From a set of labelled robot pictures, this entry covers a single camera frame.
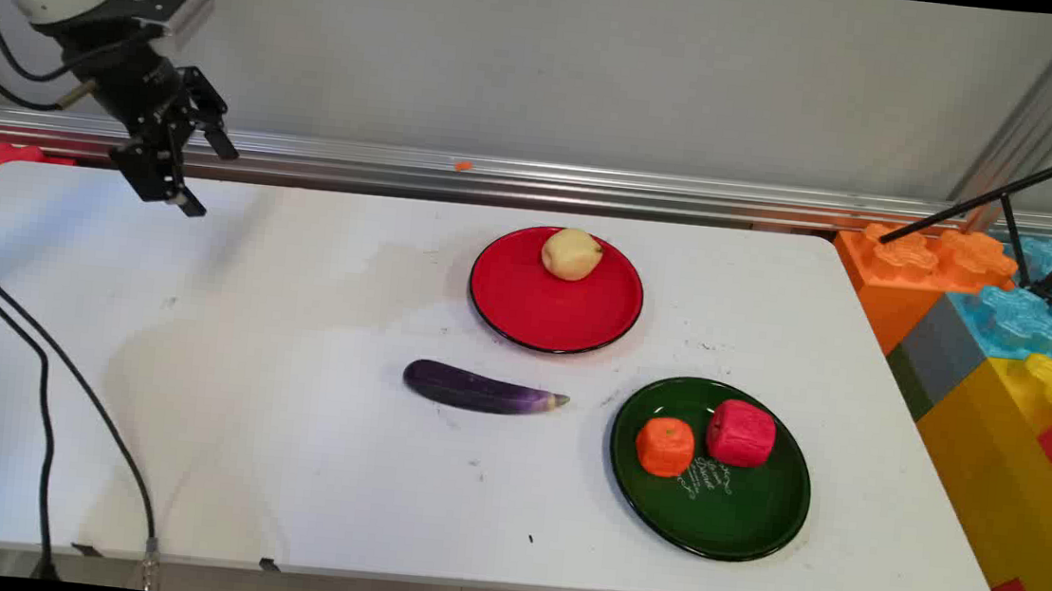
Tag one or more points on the black tripod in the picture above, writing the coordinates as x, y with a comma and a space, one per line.
1001, 196

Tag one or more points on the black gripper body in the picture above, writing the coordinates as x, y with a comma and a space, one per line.
135, 85

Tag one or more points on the small orange scrap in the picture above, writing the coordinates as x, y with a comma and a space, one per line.
463, 165

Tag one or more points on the orange toy fruit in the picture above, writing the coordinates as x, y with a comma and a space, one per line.
665, 447

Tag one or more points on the purple toy eggplant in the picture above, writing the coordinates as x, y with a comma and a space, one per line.
480, 390

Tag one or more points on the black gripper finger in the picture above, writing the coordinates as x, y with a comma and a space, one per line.
156, 170
213, 121

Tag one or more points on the blue giant building block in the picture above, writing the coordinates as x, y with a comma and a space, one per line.
1009, 324

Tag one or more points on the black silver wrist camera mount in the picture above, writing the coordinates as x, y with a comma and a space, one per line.
166, 5

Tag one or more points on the red round plate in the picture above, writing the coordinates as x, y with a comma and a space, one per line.
539, 306

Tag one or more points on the red toy fruit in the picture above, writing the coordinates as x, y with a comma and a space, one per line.
741, 433

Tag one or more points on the yellow giant building block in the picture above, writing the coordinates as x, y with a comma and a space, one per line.
998, 451

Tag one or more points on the grey giant building block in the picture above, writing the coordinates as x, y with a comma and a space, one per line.
940, 356

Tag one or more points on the orange giant building block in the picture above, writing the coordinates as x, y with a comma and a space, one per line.
888, 289

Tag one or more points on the aluminium rail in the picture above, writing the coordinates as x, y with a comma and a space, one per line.
593, 187

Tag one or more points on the pale yellow toy potato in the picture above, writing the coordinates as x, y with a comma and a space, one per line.
571, 255

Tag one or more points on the dark green round plate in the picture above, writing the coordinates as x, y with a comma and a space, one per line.
735, 514

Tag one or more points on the black table edge clip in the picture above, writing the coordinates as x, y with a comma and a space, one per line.
270, 564

